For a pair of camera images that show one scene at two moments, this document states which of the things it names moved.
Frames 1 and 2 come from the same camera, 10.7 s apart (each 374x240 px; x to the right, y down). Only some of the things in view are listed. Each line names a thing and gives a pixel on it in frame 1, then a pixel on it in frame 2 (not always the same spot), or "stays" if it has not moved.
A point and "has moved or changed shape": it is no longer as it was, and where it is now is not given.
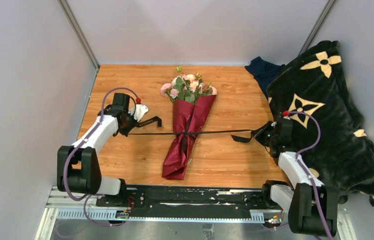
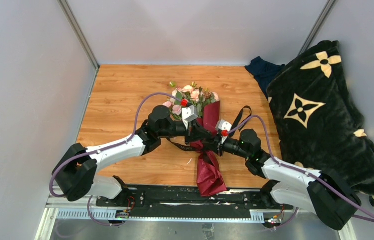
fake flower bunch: [187, 87] -> [189, 95]
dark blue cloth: [263, 72] stays
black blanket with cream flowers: [344, 157] stays
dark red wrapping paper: [188, 118] -> [210, 180]
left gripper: [125, 132] -> [195, 132]
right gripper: [259, 134] -> [218, 145]
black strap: [182, 135] has moved or changed shape
